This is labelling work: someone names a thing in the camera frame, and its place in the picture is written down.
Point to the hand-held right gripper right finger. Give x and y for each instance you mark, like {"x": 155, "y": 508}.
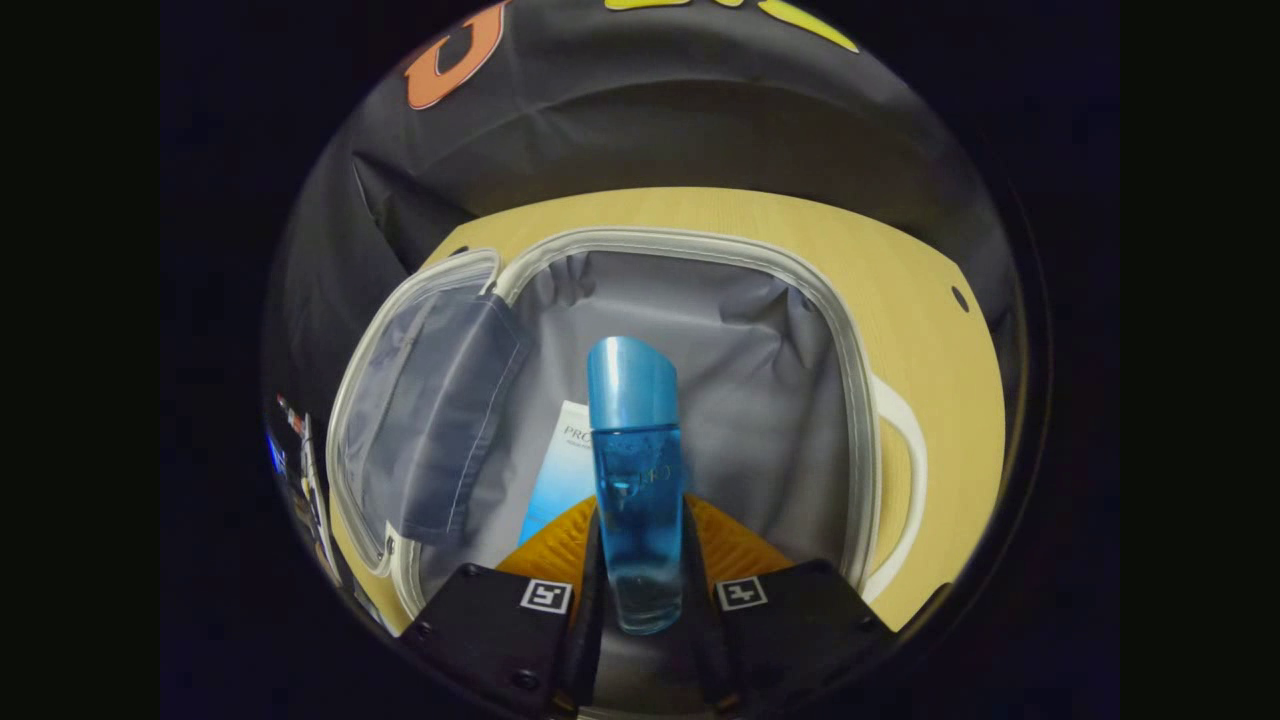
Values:
{"x": 705, "y": 640}

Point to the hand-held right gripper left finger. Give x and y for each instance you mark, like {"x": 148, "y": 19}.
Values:
{"x": 583, "y": 640}

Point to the blue skin care bottle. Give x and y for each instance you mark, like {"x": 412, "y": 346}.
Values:
{"x": 635, "y": 500}

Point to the translucent skin care tube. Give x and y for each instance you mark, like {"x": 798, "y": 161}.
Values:
{"x": 560, "y": 470}

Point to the white suitcase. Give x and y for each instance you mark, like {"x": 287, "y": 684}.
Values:
{"x": 760, "y": 400}

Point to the black backdrop cloth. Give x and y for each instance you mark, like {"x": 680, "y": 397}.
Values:
{"x": 650, "y": 130}

